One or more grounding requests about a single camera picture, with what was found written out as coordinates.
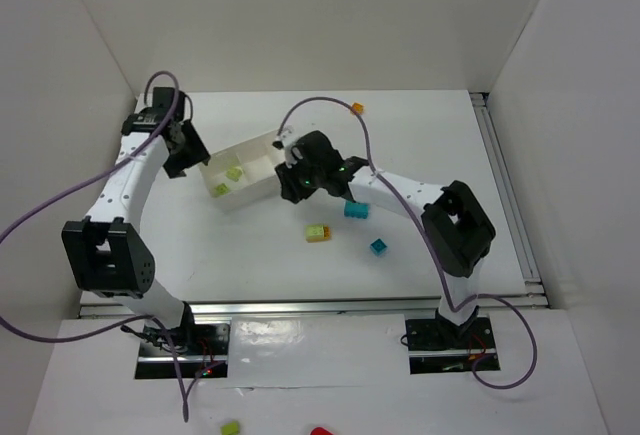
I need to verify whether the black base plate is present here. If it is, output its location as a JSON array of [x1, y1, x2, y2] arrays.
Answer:
[[121, 322, 231, 380], [400, 317, 500, 375]]

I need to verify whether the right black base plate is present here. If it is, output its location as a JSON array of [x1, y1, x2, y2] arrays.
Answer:
[[400, 317, 500, 375]]

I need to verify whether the pale green stepped lego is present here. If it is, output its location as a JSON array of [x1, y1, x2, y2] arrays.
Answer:
[[225, 166, 244, 182]]

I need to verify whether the aluminium rail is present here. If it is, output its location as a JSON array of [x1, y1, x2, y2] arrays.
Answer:
[[78, 294, 549, 319], [469, 92, 545, 294]]

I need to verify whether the large teal printed lego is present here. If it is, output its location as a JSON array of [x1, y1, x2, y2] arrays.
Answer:
[[343, 201, 370, 220]]

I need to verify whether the small teal lego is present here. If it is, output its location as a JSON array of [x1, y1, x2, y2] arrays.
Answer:
[[369, 238, 388, 257]]

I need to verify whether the green lego on front ledge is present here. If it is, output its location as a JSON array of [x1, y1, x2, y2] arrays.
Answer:
[[220, 420, 241, 435]]

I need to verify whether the red object at front edge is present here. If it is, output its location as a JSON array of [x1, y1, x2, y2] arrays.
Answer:
[[310, 426, 333, 435]]

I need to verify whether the white three-compartment tray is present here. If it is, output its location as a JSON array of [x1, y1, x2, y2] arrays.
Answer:
[[198, 130, 284, 212]]

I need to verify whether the aluminium right rail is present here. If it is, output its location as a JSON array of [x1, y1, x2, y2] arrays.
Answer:
[[469, 92, 545, 294]]

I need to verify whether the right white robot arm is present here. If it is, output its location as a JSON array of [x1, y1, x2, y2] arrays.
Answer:
[[273, 127, 496, 344]]

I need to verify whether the green and orange lego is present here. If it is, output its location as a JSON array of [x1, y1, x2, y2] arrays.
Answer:
[[305, 224, 331, 243]]

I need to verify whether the aluminium front rail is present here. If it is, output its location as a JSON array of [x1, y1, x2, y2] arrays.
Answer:
[[78, 294, 549, 319]]

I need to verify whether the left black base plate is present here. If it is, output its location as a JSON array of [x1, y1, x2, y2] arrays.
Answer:
[[121, 322, 231, 380]]

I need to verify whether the green square lego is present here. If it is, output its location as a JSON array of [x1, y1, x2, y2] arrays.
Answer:
[[212, 183, 231, 198]]

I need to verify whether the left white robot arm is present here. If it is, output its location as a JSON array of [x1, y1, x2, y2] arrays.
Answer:
[[61, 87, 210, 349]]

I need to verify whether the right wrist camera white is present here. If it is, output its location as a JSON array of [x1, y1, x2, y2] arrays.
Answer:
[[272, 126, 299, 167]]

